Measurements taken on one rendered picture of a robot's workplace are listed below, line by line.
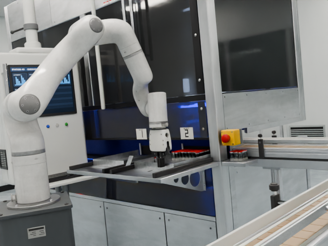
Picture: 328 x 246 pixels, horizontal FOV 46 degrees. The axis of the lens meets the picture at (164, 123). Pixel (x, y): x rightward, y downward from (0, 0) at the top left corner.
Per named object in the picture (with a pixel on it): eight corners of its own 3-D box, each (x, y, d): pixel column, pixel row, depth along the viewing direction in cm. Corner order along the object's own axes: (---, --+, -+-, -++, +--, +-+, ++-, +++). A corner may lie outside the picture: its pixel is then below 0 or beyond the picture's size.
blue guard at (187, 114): (22, 138, 322) (20, 116, 321) (208, 137, 188) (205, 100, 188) (22, 138, 322) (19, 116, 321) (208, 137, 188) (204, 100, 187)
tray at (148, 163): (179, 156, 213) (179, 150, 212) (218, 158, 195) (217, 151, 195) (134, 168, 188) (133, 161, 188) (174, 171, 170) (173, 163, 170)
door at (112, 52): (95, 105, 250) (86, 13, 247) (144, 100, 218) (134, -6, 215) (94, 105, 250) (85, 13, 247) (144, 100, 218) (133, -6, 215)
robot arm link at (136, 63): (112, 61, 173) (140, 120, 181) (128, 55, 160) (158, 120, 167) (128, 53, 177) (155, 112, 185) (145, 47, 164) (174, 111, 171)
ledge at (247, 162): (237, 160, 194) (237, 156, 194) (260, 161, 185) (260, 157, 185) (221, 165, 184) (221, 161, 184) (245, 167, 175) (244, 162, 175)
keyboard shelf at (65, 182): (79, 174, 249) (78, 170, 249) (102, 177, 228) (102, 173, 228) (9, 189, 220) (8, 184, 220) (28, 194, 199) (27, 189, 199)
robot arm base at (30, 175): (5, 213, 132) (-2, 159, 131) (8, 201, 150) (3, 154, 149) (62, 204, 138) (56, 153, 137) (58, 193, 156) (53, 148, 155)
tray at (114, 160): (138, 155, 236) (138, 149, 236) (169, 156, 218) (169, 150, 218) (93, 165, 211) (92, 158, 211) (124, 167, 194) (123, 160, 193)
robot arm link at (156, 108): (144, 122, 174) (154, 122, 167) (142, 92, 174) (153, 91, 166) (160, 121, 179) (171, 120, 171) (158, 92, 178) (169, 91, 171)
